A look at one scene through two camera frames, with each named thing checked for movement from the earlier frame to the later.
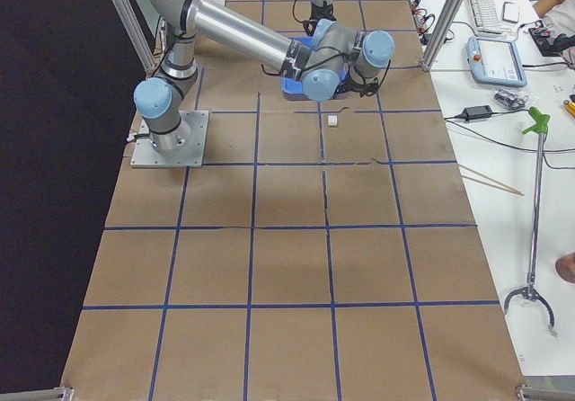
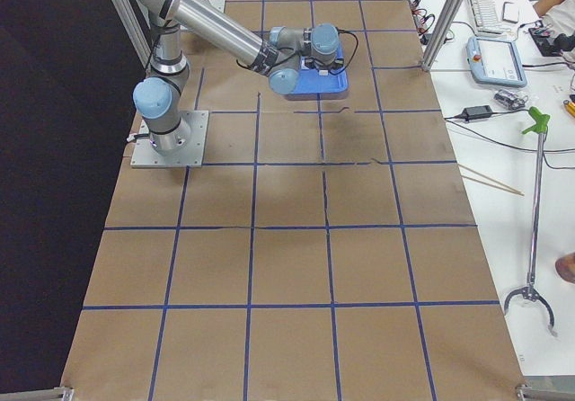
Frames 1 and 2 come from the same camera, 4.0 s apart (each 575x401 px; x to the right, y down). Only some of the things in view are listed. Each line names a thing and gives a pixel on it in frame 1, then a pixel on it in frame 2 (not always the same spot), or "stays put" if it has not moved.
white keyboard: x=482 y=4 stays put
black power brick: x=477 y=111 stays put
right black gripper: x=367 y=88 to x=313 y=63
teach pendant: x=495 y=62 stays put
